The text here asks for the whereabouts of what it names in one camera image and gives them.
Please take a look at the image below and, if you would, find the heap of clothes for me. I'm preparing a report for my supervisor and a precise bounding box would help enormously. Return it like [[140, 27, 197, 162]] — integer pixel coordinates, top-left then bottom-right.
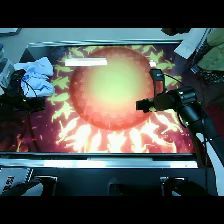
[[194, 28, 224, 85]]

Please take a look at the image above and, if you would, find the light blue shirt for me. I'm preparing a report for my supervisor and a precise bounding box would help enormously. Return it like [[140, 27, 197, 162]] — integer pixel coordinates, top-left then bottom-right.
[[13, 56, 56, 98]]

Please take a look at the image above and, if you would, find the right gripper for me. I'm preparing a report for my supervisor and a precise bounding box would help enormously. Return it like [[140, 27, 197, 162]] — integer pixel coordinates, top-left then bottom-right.
[[135, 91, 180, 113]]

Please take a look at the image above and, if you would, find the silver frame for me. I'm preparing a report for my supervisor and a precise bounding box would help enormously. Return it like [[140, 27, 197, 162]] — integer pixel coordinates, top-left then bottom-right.
[[0, 152, 214, 196]]

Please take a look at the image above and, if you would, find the black cable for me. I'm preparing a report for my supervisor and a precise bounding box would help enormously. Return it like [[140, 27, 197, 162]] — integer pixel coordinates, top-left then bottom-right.
[[163, 72, 184, 90]]

